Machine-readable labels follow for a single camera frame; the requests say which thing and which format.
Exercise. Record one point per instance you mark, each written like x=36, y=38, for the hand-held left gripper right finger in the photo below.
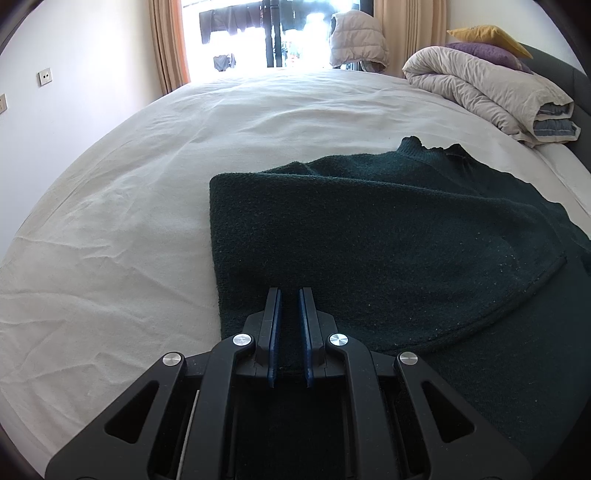
x=304, y=332

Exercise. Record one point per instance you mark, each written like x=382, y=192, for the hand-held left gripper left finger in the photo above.
x=275, y=332

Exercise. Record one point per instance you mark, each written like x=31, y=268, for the dark green knit sweater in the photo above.
x=369, y=230

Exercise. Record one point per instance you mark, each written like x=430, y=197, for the bed with white sheet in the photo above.
x=138, y=230

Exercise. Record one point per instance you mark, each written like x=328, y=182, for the small dark hanging garment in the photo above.
x=224, y=62

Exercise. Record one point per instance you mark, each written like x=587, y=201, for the beige puffer jacket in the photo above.
x=358, y=41

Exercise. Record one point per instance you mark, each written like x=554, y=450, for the folded beige duvet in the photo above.
x=480, y=85

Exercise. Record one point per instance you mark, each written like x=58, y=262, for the beige curtain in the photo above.
x=168, y=46
x=415, y=27

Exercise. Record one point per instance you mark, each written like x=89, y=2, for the row of dark hanging garments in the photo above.
x=221, y=18

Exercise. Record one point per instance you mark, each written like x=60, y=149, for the purple pillow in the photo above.
x=491, y=55

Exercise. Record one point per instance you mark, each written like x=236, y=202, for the yellow pillow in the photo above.
x=489, y=36

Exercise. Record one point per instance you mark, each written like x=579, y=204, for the dark grey headboard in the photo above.
x=561, y=69

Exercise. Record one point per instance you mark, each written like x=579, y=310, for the black balcony door frame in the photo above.
x=275, y=37

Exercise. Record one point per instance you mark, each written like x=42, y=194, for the white wall socket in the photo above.
x=2, y=104
x=45, y=77

